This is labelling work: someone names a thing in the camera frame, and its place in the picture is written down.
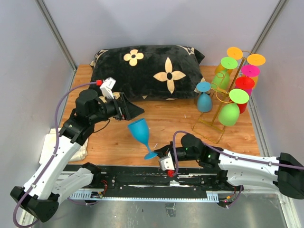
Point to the blue wine glass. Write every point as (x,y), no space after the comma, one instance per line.
(204,102)
(140,131)

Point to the green wine glass front right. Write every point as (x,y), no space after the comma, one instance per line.
(229,114)

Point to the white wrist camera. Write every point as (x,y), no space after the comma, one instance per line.
(166,163)
(106,87)

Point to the pink wine glass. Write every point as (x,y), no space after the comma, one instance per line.
(250,70)

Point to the black floral plush pillow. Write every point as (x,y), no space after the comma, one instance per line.
(165,72)

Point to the gold wire glass rack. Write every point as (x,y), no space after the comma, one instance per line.
(208,125)

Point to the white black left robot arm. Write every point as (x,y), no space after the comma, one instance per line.
(42,194)

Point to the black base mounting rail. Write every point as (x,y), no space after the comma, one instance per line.
(151,183)

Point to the white folded cloth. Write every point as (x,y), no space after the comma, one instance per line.
(64,146)

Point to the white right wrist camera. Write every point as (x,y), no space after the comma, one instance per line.
(166,163)

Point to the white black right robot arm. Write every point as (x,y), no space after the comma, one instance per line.
(284,173)

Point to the red wine glass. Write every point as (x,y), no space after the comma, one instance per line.
(244,83)

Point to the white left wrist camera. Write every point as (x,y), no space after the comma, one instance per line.
(106,87)

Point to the orange wine glass back left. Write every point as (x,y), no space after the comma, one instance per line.
(234,53)

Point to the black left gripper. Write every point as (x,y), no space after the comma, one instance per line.
(127,110)

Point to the orange wine glass back right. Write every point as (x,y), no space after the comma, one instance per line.
(257,60)

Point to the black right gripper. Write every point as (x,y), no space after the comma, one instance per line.
(162,151)

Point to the orange wine glass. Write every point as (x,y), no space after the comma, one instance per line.
(257,60)
(234,53)

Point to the green wine glass left row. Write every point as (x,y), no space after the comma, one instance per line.
(222,73)

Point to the blue wine glass front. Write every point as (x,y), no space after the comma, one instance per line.
(140,131)

